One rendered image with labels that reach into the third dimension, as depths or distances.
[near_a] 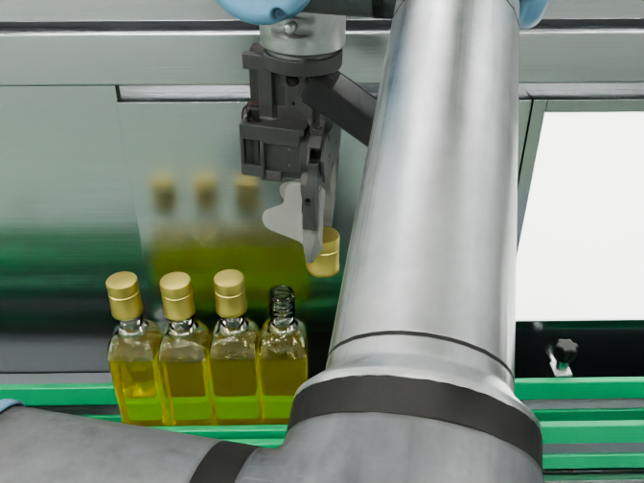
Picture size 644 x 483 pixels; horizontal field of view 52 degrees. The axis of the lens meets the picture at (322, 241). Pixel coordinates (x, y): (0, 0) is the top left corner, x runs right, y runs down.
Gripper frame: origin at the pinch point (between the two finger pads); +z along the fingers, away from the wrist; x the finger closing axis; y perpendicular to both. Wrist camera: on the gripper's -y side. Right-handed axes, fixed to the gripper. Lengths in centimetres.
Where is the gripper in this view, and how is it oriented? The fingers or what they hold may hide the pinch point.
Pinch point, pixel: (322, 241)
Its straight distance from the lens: 69.5
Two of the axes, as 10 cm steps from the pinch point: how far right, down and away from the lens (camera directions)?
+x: -2.4, 5.3, -8.1
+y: -9.7, -1.4, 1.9
